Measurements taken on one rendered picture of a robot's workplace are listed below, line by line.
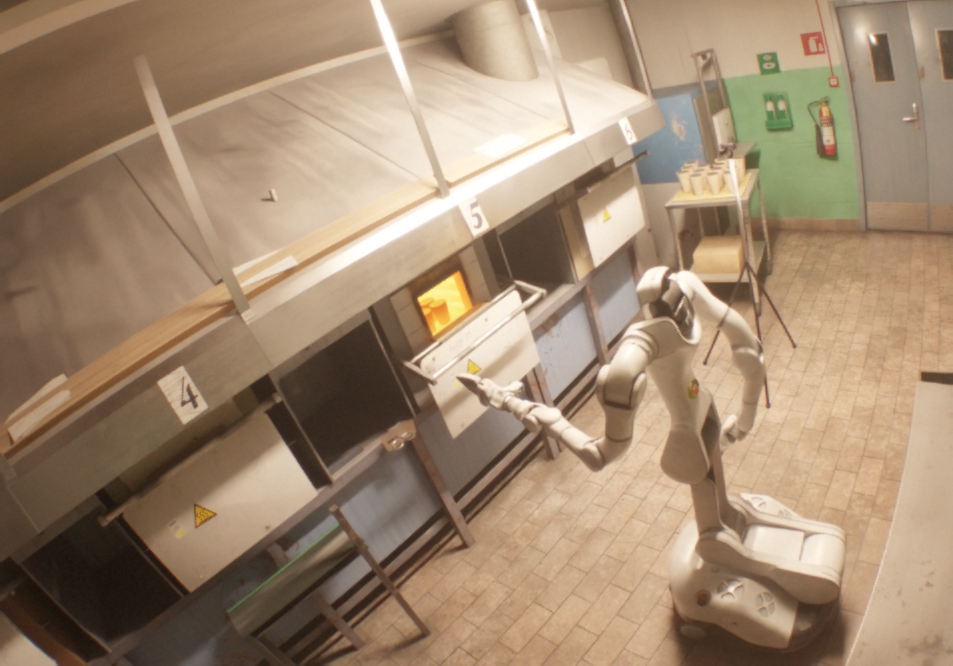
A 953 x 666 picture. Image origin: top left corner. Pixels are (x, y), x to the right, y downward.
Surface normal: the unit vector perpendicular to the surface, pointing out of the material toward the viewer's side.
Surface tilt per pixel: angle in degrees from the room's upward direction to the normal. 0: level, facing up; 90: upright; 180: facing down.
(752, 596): 38
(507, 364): 90
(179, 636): 90
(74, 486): 80
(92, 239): 33
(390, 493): 90
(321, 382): 90
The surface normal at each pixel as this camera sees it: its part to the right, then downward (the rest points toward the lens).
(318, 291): 0.60, -0.07
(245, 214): 0.10, -0.68
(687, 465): -0.47, 0.50
